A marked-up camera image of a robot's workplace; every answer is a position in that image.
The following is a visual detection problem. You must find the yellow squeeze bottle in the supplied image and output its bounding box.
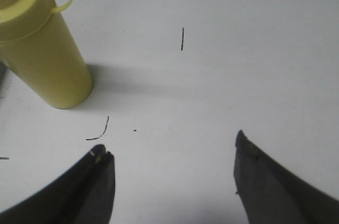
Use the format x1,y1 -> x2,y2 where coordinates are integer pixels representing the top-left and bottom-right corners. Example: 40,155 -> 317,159
1,0 -> 93,109

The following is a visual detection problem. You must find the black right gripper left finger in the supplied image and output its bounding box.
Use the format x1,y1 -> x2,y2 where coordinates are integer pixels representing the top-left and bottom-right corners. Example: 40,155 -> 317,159
1,145 -> 115,223

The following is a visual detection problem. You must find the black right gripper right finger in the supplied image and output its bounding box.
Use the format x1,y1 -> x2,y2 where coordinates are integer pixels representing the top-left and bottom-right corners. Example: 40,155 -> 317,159
234,130 -> 338,223

